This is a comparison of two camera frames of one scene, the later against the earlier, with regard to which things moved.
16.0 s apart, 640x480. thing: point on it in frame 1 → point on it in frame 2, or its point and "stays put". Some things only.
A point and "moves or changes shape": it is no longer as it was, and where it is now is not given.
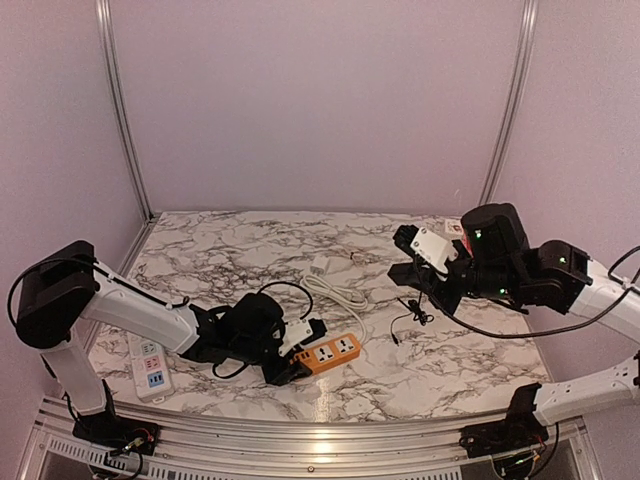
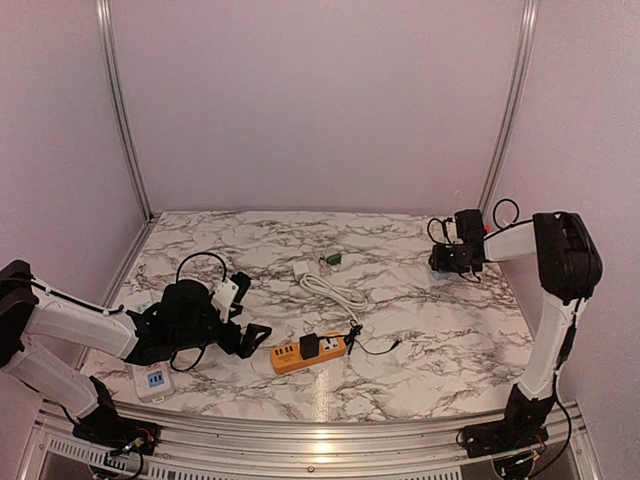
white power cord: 349,300 stays put
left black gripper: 286,372 → 247,345
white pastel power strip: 151,369 stays put
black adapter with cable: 415,310 → 310,344
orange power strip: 329,354 moves or changes shape
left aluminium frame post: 103,7 stays put
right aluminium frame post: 513,102 stays put
